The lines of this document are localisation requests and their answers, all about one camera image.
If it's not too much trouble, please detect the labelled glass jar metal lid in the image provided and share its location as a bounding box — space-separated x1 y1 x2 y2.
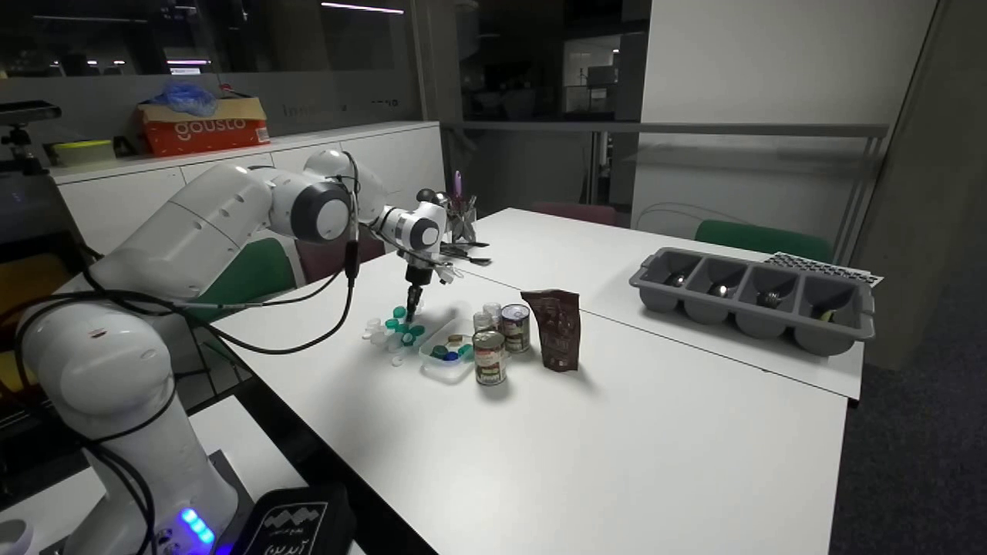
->
471 324 508 389

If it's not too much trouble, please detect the labelled tin can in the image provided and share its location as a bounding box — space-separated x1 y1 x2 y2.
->
498 298 533 353

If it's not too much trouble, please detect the orange cardboard box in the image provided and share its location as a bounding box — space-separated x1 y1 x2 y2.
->
137 97 271 159

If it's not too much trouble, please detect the blue plastic bag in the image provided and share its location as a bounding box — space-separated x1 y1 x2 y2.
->
152 81 219 118

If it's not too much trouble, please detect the clear plastic lunchbox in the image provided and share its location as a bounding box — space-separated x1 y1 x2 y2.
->
416 312 478 385

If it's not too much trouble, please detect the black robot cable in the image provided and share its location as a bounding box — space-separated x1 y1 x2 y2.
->
13 235 364 361

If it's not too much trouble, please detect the clear utensil holder cup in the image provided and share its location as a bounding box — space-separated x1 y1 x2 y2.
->
449 205 480 258

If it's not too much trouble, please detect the green chair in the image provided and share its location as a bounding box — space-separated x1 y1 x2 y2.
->
694 216 836 261
194 237 301 315

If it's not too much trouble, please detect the brown foil pouch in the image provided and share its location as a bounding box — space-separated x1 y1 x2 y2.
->
519 285 586 372

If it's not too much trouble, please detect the black camera stand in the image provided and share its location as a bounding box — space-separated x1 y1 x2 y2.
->
0 97 66 177

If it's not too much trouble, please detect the grey cutlery tray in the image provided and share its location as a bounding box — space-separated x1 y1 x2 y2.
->
626 242 880 358

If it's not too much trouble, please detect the yellow green roll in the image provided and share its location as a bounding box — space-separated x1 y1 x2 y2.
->
49 134 118 167

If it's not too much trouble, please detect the black control box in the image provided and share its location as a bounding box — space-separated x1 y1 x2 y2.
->
228 490 358 555

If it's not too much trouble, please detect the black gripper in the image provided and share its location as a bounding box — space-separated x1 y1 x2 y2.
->
402 255 435 324

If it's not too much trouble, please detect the perforated metal sheet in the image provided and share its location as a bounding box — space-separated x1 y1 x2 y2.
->
765 248 884 290

